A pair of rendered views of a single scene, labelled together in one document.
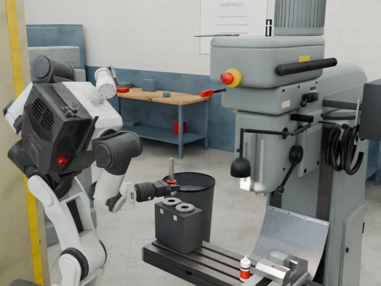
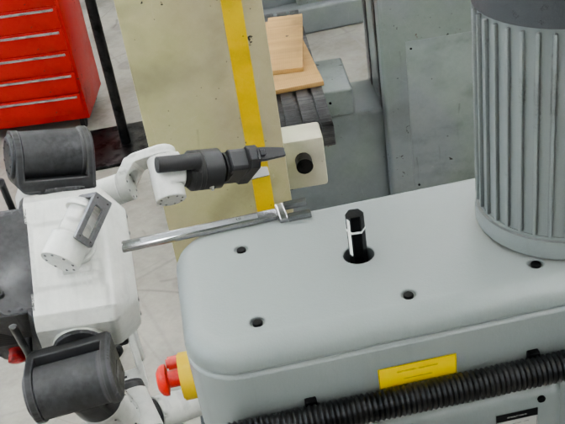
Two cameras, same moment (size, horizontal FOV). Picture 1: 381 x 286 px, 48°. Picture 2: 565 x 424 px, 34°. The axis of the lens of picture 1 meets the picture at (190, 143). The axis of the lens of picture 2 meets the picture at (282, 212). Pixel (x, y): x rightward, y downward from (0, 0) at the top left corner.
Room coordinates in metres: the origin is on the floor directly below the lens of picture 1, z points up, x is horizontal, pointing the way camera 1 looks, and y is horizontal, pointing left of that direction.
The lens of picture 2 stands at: (0.92, -0.88, 2.54)
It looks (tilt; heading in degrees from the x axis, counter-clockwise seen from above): 33 degrees down; 47
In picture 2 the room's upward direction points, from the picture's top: 9 degrees counter-clockwise
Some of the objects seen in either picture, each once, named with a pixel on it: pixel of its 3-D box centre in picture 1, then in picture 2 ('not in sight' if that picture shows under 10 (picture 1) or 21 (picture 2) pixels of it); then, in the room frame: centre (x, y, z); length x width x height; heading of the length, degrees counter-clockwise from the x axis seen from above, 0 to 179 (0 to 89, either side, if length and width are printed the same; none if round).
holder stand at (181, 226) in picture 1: (178, 223); not in sight; (1.89, 0.06, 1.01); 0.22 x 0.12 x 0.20; 42
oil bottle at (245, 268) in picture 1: (245, 267); not in sight; (1.58, -0.23, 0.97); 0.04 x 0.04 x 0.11
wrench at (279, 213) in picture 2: (216, 35); (215, 226); (1.54, -0.09, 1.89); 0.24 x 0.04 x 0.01; 143
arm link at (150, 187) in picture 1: (154, 190); not in sight; (1.89, 0.17, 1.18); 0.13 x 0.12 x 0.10; 29
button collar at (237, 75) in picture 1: (232, 78); (188, 374); (1.41, -0.14, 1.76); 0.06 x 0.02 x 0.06; 52
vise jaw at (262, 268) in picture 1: (272, 270); not in sight; (1.49, -0.32, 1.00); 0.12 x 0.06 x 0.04; 50
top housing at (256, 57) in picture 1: (269, 58); (376, 304); (1.60, -0.29, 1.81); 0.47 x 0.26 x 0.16; 142
